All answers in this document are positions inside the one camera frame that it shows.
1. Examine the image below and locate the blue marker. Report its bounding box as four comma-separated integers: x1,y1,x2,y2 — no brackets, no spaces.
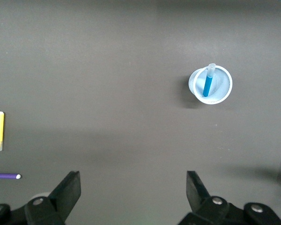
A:
202,63,216,98

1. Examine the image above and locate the light blue plastic cup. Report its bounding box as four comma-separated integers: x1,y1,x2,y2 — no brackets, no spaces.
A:
188,65,233,105

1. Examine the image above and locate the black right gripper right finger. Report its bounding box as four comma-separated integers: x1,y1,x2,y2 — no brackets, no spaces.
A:
177,170,281,225

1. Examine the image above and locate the purple marker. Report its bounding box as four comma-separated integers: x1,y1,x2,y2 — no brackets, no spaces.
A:
0,172,22,180

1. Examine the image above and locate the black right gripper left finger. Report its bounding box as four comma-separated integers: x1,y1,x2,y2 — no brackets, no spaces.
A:
0,170,82,225

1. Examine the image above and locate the yellow marker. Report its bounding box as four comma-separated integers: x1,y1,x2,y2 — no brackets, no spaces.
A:
0,111,5,152

